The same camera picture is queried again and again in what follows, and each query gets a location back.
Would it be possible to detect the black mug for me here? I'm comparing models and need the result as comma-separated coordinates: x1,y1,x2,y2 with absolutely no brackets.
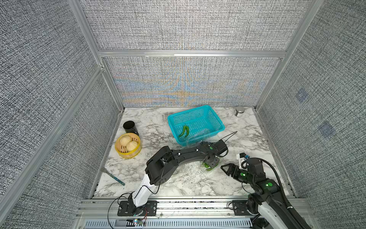
123,121,139,135

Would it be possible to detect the pale steamed bun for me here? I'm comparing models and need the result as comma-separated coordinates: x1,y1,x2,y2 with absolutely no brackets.
119,135,132,147

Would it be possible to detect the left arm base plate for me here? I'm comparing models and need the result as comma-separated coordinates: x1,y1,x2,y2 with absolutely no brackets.
117,199,158,217

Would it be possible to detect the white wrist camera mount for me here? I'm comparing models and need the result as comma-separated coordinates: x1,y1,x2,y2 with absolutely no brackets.
236,153,250,169

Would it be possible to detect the small metal tin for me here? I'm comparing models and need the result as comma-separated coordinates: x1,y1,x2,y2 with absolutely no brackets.
234,106,245,117

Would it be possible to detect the teal plastic basket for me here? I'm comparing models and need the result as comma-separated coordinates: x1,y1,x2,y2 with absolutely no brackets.
167,105,225,146

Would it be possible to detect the bunch of green peppers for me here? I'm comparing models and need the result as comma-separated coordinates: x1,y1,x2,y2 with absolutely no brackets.
201,162,219,171

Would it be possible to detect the teal handled utensil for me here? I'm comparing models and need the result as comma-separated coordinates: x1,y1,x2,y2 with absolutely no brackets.
100,168,125,186

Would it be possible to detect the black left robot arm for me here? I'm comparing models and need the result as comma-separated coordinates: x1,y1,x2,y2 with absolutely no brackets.
131,140,228,207

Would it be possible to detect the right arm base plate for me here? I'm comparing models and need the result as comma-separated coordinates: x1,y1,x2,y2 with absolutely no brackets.
231,200,258,216

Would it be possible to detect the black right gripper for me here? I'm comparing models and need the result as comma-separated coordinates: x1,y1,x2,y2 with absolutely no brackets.
220,163,255,186

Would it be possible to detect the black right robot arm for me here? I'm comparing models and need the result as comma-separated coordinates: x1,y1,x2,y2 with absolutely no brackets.
221,157,310,229

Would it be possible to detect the yellow bamboo steamer basket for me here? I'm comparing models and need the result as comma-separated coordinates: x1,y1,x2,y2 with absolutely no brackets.
114,133,142,159

